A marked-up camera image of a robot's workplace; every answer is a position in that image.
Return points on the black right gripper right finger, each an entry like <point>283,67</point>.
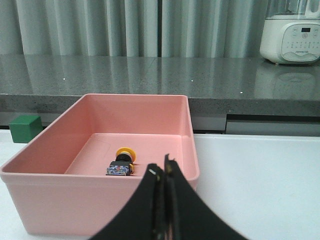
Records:
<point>188,217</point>

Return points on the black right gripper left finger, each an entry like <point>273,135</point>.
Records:
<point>142,217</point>

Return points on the pink plastic bin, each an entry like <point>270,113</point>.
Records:
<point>58,181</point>

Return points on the grey stone counter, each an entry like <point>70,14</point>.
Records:
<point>245,96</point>

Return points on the green cube near bin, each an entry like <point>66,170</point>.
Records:
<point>25,127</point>

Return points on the white blender appliance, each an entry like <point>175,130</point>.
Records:
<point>291,32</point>

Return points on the grey curtain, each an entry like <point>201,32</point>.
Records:
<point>133,28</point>

